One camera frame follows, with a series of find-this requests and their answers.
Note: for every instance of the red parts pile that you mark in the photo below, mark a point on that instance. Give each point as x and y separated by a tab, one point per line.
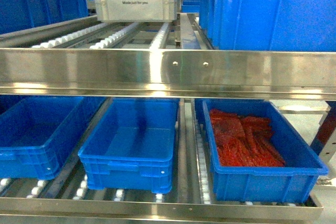
244	141

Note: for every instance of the stainless steel shelf rack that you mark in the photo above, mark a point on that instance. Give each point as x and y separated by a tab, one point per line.
187	73

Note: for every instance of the blue bin with red parts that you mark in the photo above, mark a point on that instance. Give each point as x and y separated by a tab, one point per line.
292	183

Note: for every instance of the empty blue bin middle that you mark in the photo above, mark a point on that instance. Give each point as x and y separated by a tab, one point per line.
132	146

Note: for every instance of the empty blue bin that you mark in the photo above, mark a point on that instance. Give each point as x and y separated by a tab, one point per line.
38	134
132	146

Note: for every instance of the large blue tote upper right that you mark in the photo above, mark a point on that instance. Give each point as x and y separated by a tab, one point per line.
274	25

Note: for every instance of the large blue tote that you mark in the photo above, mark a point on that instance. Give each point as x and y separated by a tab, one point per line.
274	25
19	15

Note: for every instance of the empty blue bin left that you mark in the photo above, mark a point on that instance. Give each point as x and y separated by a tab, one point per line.
38	134

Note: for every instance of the large blue tote upper left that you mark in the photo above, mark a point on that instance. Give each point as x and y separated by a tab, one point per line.
19	15

